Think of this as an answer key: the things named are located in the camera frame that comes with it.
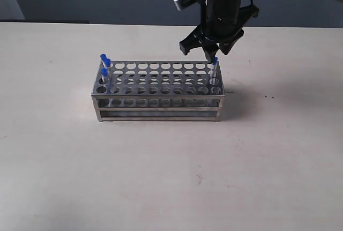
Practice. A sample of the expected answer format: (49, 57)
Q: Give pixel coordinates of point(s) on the stainless steel test tube rack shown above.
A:
(158, 91)

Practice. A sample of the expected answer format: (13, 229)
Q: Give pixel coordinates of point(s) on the blue capped test tube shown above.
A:
(213, 70)
(103, 59)
(108, 67)
(104, 76)

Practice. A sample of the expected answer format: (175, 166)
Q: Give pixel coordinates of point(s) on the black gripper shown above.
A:
(221, 22)

